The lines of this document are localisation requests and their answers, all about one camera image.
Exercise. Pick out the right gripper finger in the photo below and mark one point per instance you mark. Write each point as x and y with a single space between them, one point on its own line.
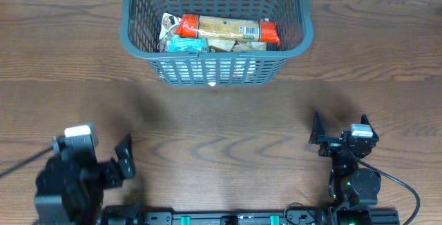
317 135
365 120

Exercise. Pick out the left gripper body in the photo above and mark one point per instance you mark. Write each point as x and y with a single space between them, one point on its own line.
107 177

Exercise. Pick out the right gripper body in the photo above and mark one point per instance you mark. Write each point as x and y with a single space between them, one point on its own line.
329 145

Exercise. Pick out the small teal snack packet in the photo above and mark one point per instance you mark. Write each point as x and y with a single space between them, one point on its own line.
180 44

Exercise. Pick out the grey plastic basket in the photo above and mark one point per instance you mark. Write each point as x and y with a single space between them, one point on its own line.
141 24

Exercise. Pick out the beige snack bag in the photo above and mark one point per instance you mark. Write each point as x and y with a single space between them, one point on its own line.
221 45
249 46
169 24

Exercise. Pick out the white patterned carton box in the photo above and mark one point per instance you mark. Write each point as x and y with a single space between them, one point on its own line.
207 73

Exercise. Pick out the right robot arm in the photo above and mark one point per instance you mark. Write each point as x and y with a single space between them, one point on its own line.
354 189

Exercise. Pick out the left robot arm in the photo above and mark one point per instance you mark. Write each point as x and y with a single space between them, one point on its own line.
70 189

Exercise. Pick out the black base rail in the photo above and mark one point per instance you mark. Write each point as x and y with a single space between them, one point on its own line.
133 214

